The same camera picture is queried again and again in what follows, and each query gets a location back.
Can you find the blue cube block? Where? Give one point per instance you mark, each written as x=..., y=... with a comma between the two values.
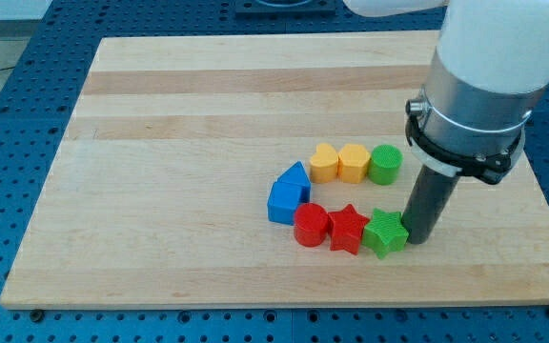
x=283, y=200

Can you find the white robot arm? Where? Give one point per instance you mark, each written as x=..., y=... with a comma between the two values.
x=489, y=70

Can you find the green star block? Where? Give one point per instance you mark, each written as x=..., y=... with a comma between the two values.
x=384, y=233

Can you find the yellow heart block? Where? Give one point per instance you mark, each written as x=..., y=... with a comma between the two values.
x=323, y=163

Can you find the red star block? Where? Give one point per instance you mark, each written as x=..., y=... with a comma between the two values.
x=347, y=229

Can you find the green cylinder block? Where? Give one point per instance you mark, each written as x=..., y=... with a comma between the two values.
x=385, y=164

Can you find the yellow hexagon block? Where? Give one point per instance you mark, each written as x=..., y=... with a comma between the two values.
x=353, y=163

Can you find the silver flange with black clamp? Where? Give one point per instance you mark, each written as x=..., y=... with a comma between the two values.
x=457, y=129

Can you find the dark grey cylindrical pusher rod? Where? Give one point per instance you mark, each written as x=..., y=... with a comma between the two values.
x=428, y=198

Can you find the red cylinder block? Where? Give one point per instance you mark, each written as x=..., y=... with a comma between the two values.
x=312, y=223

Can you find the blue triangle block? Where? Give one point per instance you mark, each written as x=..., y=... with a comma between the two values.
x=296, y=175

